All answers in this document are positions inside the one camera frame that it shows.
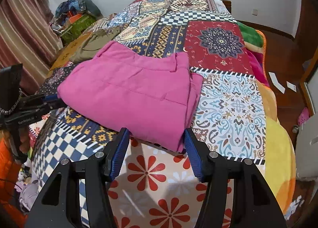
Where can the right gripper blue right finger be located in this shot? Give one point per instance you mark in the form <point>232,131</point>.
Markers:
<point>206,164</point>

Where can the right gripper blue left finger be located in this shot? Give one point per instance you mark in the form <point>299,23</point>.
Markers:
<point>106,165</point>

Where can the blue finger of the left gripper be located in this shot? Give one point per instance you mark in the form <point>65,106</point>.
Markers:
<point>51,97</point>
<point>54,104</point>

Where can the pink shorts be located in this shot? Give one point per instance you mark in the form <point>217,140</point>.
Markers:
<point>154,98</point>

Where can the orange sleeve forearm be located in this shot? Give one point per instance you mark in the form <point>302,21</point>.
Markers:
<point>9,173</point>

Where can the left hand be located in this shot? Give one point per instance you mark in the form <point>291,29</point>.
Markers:
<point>24,139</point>

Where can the striped pink beige curtain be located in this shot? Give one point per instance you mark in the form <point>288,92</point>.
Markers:
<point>28,39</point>

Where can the olive green folded pants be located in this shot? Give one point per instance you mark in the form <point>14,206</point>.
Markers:
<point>95,42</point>

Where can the yellow orange plush blanket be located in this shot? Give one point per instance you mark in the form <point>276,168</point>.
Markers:
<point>280,156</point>

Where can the pile of blue clothes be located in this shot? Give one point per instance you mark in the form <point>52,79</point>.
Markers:
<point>77,6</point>

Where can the pink slipper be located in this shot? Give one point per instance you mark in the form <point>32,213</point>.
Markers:
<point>303,117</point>

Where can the white paper on floor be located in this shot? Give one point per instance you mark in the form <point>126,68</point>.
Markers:
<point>276,82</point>

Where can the small white paper scrap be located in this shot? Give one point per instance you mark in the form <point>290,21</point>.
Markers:
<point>291,86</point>

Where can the white wall socket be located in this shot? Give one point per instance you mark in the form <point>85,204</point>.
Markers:
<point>255,12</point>

